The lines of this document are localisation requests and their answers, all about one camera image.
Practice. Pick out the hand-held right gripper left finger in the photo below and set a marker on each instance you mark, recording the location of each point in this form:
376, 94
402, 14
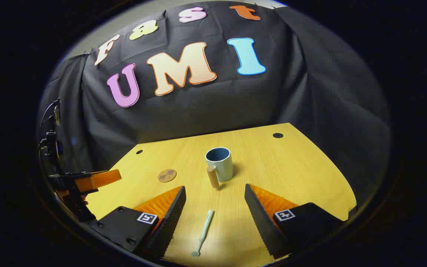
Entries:
171, 218

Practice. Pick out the round brown coaster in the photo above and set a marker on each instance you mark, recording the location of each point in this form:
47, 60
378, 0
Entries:
167, 175

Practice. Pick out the wooden desktop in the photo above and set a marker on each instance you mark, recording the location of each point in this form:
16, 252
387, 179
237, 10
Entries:
291, 167

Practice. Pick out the pale green toothbrush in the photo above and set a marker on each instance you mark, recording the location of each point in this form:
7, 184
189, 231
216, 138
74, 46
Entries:
204, 228

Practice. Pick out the black backdrop cloth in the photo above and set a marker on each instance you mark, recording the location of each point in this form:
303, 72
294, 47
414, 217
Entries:
235, 100

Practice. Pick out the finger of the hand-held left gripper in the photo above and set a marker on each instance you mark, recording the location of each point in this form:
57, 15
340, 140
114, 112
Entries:
100, 178

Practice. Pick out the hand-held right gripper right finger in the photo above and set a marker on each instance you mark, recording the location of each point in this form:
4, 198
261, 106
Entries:
261, 218

